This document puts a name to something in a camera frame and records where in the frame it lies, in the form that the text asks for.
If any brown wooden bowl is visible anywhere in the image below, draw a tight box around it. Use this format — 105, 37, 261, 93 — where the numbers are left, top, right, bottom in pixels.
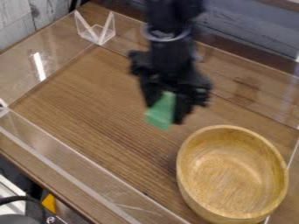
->
177, 125, 289, 224

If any yellow black device lower left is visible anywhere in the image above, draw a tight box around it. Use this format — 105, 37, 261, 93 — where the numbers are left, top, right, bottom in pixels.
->
23, 192, 81, 224

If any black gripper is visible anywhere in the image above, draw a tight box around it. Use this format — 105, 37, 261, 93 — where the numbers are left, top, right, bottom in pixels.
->
127, 36, 213, 124

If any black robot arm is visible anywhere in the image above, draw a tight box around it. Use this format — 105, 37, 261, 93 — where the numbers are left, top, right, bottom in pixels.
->
129, 0, 213, 130

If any clear acrylic enclosure wall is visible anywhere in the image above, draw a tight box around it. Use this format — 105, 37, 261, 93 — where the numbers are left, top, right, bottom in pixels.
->
0, 8, 299, 224

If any clear acrylic corner bracket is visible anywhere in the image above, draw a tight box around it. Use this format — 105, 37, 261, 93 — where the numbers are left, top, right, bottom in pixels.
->
74, 11, 117, 46

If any black cable lower left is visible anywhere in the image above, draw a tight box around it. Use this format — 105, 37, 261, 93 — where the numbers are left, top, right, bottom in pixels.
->
0, 195, 45, 224

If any green rectangular block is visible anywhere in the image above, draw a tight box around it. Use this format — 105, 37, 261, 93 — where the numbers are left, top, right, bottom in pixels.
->
145, 92, 175, 130

